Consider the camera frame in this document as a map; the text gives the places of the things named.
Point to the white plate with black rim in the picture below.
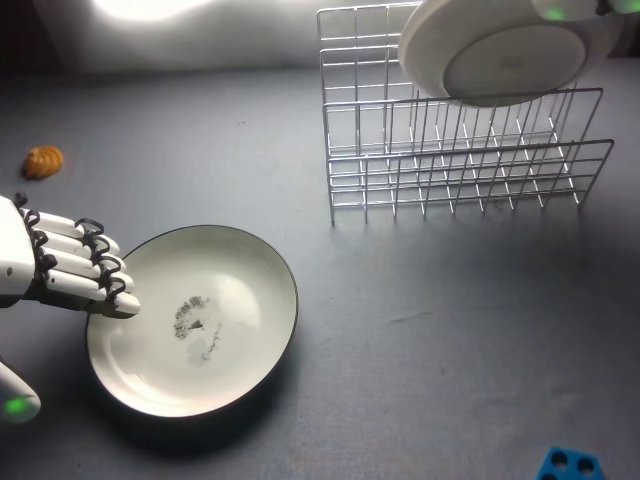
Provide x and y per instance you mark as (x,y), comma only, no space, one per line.
(500,65)
(225,280)

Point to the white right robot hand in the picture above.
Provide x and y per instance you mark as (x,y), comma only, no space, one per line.
(555,10)

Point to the orange swirl toy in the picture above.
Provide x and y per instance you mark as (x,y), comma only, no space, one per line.
(45,162)

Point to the blue pentagon block with holes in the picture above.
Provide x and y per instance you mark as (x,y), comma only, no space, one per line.
(547,470)

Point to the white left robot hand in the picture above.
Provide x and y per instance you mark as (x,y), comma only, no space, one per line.
(60,260)

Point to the white backdrop cloth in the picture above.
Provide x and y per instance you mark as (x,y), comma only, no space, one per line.
(200,45)

